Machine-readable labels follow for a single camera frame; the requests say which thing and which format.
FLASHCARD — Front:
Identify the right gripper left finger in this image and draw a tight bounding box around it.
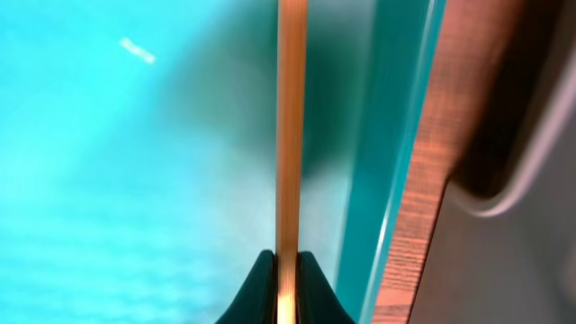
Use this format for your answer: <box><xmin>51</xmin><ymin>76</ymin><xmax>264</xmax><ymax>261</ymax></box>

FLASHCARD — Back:
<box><xmin>216</xmin><ymin>250</ymin><xmax>275</xmax><ymax>324</ymax></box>

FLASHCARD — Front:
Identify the wooden chopstick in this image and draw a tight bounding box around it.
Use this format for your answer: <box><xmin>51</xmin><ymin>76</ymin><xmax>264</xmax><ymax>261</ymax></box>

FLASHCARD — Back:
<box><xmin>275</xmin><ymin>0</ymin><xmax>308</xmax><ymax>324</ymax></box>

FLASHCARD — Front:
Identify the grey dishwasher rack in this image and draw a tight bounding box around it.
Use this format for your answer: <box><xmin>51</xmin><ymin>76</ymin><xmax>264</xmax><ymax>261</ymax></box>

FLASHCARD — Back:
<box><xmin>407</xmin><ymin>0</ymin><xmax>576</xmax><ymax>324</ymax></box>

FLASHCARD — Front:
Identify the teal serving tray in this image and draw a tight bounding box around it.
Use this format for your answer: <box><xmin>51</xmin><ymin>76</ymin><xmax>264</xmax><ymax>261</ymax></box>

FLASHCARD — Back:
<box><xmin>1</xmin><ymin>0</ymin><xmax>445</xmax><ymax>323</ymax></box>

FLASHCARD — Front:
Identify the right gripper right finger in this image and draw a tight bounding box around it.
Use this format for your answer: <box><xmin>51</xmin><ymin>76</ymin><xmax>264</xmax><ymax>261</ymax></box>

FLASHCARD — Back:
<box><xmin>296</xmin><ymin>251</ymin><xmax>355</xmax><ymax>324</ymax></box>

